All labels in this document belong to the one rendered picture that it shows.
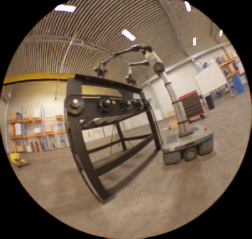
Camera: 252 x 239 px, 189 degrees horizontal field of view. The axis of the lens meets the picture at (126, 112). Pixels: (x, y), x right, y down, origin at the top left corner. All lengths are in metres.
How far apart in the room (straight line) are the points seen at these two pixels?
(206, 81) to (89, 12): 8.94
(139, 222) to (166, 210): 0.18
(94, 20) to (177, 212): 8.54
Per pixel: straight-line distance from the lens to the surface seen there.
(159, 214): 0.64
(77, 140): 0.58
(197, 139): 0.89
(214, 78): 5.00
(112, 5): 8.00
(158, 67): 1.12
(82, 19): 7.89
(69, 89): 0.73
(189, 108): 2.71
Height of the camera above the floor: 0.60
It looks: 10 degrees up
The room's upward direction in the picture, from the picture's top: 17 degrees counter-clockwise
